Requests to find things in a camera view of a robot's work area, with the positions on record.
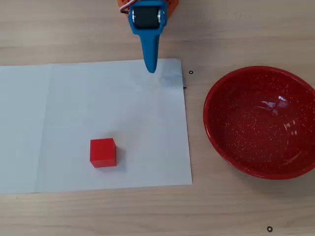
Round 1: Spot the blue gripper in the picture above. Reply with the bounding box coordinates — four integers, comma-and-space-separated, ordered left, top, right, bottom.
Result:
127, 0, 169, 74

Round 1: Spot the red cube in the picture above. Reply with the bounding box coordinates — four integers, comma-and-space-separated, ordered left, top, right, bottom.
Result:
90, 138, 117, 169

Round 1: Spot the red speckled bowl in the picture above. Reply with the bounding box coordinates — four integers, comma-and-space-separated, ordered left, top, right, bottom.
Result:
203, 65, 315, 180

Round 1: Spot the white paper sheet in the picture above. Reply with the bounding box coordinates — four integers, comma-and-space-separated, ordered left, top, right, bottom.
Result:
0, 58, 193, 195

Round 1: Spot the red white black servo cable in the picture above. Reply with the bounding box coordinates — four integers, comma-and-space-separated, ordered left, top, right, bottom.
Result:
119, 0, 135, 13

